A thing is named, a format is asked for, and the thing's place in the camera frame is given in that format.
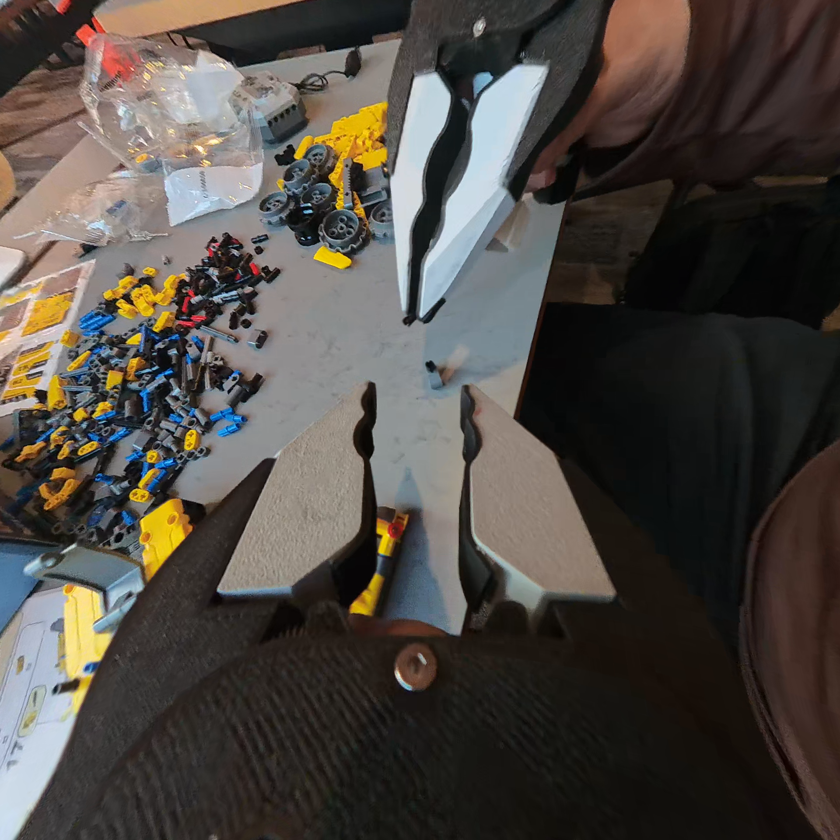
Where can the person's black trousers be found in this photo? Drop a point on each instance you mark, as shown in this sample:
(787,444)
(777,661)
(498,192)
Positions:
(656,407)

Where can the dark grey sleeve piece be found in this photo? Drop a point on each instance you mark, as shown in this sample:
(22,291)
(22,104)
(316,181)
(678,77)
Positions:
(257,338)

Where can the yellow curved panel piece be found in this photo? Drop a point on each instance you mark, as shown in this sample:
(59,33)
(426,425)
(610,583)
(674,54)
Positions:
(331,258)

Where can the black block with yellow beams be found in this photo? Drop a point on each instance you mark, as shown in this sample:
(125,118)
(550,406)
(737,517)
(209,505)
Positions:
(164,525)

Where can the long wood edged table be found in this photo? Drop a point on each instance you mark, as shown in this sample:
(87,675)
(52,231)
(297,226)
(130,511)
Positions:
(262,10)

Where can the black rubber tyre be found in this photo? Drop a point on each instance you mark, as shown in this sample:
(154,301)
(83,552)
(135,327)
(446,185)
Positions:
(303,223)

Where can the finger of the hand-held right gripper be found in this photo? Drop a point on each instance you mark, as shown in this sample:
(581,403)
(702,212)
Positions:
(410,164)
(492,170)

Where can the grey holed connector piece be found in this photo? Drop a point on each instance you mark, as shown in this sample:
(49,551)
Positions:
(438,379)

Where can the yellow printed picture sheet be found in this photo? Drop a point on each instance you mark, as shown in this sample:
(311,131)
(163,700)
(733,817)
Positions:
(46,328)

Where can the grey motor block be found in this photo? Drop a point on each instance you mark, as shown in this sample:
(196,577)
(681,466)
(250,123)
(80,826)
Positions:
(269,108)

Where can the small clear parts bag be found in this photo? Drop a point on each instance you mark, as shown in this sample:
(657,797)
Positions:
(210,187)

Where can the white stand base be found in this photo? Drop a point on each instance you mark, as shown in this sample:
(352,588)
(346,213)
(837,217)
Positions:
(10,266)

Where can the flat clear plastic bag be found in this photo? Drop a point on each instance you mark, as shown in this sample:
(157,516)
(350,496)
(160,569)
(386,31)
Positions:
(92,210)

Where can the person's right forearm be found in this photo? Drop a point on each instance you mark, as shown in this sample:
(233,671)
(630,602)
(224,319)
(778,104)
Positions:
(754,85)

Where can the pile of small building pieces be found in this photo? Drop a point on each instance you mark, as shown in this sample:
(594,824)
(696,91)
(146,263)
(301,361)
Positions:
(131,380)

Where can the yellow grey toy vehicle chassis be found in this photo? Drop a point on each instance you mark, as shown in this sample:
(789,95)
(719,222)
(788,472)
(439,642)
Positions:
(358,124)

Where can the person's right hand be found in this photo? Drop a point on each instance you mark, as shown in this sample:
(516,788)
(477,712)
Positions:
(643,85)

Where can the grey desk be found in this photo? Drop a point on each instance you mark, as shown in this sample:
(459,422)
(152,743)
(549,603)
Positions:
(328,315)

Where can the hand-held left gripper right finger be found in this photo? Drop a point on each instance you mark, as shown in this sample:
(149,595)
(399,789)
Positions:
(531,525)

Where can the yellow curved panel assembly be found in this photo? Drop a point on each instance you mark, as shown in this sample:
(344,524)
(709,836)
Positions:
(380,558)

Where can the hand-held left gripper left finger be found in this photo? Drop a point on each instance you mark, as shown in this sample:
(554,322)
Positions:
(308,518)

